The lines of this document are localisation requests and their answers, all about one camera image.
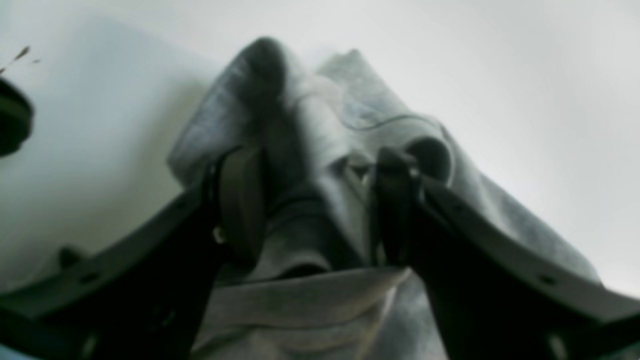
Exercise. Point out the grey T-shirt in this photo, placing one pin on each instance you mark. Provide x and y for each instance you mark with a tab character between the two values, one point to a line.
315	292

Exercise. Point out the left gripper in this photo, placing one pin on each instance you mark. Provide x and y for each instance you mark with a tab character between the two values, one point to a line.
16	118

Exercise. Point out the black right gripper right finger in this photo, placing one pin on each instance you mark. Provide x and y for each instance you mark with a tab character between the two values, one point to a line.
492	298

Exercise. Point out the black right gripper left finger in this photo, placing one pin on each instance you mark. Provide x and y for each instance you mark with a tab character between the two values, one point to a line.
145	297

